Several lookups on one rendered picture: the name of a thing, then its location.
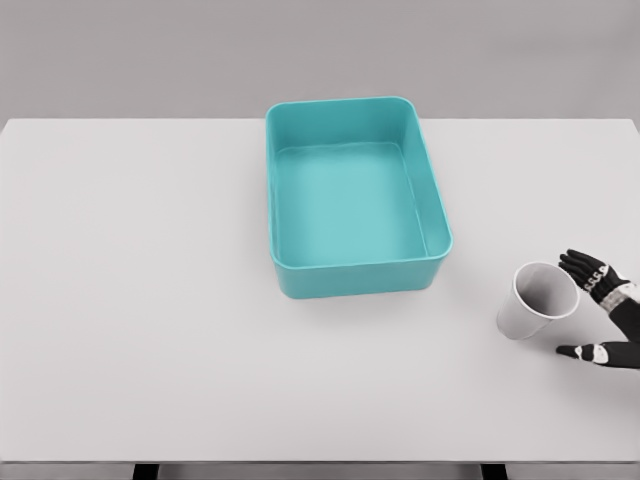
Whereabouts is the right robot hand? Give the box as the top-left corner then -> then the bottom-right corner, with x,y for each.
555,248 -> 640,372

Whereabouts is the white paper cup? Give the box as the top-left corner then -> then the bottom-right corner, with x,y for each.
496,261 -> 581,342

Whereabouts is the teal rectangular plastic basket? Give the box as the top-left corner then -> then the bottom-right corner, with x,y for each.
264,95 -> 455,301

